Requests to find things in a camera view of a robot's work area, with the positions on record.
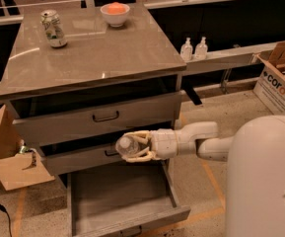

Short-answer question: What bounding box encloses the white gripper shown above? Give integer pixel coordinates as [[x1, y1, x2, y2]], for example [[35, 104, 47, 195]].
[[123, 129, 178, 163]]

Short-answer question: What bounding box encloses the clear plastic water bottle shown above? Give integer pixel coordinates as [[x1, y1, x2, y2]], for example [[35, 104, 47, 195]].
[[115, 135, 140, 156]]

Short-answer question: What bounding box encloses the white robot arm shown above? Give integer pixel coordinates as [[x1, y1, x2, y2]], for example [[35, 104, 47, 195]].
[[123, 116, 285, 237]]

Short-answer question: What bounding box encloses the grey top drawer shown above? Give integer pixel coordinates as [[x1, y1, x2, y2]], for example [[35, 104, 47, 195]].
[[13, 92, 181, 146]]

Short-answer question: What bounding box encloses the grey middle drawer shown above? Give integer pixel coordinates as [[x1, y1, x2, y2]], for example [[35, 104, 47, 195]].
[[40, 129, 177, 177]]

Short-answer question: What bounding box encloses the grey open bottom drawer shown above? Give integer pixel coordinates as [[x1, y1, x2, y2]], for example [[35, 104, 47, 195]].
[[67, 161, 190, 237]]

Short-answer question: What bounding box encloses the grey drawer cabinet with counter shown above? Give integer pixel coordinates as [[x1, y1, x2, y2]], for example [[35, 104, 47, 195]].
[[0, 2, 187, 180]]

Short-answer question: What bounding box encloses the left clear sanitizer bottle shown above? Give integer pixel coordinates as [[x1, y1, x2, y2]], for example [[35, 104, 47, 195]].
[[180, 38, 193, 61]]

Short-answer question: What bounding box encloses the clear sanitizer bottle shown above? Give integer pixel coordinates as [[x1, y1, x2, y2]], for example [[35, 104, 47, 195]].
[[180, 38, 193, 61], [194, 37, 208, 60]]

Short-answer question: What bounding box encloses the right clear sanitizer bottle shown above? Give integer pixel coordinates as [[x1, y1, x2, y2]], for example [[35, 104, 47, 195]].
[[194, 37, 208, 60]]

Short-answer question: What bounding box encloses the small green object on cardboard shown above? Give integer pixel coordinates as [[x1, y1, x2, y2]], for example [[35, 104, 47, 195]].
[[19, 140, 33, 154]]

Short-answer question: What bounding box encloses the white ceramic bowl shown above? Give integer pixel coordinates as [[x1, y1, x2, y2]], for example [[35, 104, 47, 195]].
[[101, 3, 130, 27]]

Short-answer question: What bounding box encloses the brown cardboard box left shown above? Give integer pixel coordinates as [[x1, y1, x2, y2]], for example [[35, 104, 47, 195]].
[[0, 106, 54, 191]]

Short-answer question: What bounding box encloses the orange sponge in bowl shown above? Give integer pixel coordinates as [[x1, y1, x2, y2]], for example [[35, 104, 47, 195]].
[[107, 2, 125, 14]]

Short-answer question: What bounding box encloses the white corovan cardboard box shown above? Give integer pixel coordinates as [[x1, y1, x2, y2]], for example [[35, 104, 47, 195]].
[[253, 41, 285, 115]]

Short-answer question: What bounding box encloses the white green soda can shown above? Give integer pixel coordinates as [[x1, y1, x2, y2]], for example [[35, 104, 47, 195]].
[[40, 10, 67, 48]]

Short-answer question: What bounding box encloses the black cable on floor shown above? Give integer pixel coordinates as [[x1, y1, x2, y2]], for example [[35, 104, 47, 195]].
[[0, 193, 14, 237]]

